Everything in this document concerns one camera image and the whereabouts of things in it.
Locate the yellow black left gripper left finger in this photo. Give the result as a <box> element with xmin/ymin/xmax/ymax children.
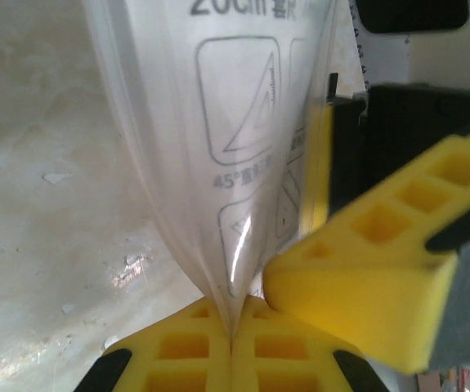
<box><xmin>78</xmin><ymin>297</ymin><xmax>235</xmax><ymax>392</ymax></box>

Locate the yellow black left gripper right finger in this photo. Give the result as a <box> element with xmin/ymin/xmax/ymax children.
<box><xmin>233</xmin><ymin>296</ymin><xmax>387</xmax><ymax>392</ymax></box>

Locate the clear plastic ruler set package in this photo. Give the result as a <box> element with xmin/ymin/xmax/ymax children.
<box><xmin>83</xmin><ymin>0</ymin><xmax>369</xmax><ymax>340</ymax></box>

